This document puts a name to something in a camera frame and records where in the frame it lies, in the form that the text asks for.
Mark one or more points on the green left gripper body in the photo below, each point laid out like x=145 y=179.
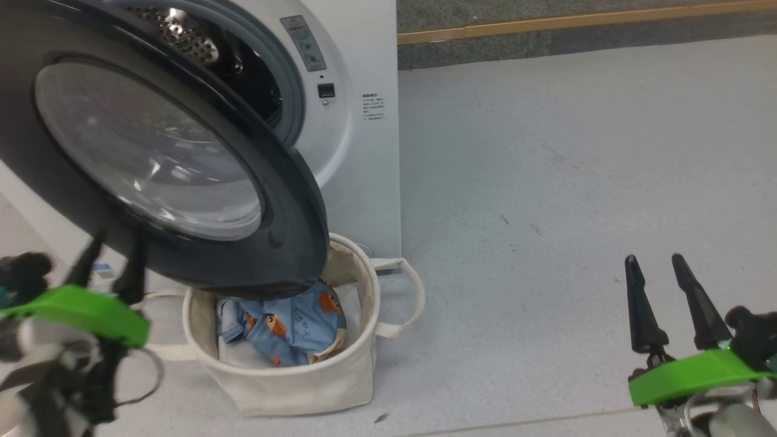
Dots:
x=79 y=312

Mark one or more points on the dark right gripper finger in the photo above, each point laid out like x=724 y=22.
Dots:
x=704 y=315
x=643 y=321

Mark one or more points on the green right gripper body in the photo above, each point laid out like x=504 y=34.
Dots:
x=692 y=373

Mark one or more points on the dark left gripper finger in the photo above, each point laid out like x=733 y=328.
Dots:
x=133 y=279
x=85 y=270

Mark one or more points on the black round glass washer door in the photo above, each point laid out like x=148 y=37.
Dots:
x=285 y=230

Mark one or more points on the light blue cartoon print garment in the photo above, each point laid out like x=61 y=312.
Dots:
x=291 y=328

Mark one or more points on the cream canvas laundry basket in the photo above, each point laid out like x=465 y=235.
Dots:
x=291 y=388

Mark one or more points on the grey rubber door gasket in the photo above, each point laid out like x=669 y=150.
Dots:
x=292 y=103

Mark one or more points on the white front-load washing machine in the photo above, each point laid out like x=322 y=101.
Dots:
x=364 y=182

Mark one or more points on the steel washing machine drum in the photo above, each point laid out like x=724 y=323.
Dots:
x=182 y=33

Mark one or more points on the blue energy label sticker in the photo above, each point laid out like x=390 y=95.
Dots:
x=104 y=274

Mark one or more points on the round drain filter cover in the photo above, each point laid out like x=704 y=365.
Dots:
x=366 y=249

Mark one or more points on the grey warning sticker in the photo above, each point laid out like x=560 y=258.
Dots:
x=303 y=42

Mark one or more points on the small black text label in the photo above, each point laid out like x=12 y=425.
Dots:
x=373 y=106

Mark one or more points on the wooden baseboard strip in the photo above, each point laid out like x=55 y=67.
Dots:
x=546 y=23

